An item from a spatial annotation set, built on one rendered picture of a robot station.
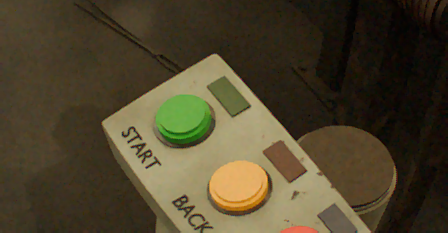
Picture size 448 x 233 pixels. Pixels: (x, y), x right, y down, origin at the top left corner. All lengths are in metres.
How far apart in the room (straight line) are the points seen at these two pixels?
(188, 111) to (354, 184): 0.19
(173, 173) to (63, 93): 0.98
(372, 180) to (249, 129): 0.17
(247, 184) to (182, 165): 0.06
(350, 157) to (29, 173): 0.78
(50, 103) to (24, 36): 0.24
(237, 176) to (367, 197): 0.18
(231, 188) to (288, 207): 0.04
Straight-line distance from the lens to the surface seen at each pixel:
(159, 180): 0.67
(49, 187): 1.45
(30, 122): 1.57
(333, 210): 0.63
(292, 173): 0.65
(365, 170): 0.81
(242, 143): 0.68
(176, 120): 0.68
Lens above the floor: 1.06
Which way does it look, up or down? 40 degrees down
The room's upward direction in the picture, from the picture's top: 11 degrees clockwise
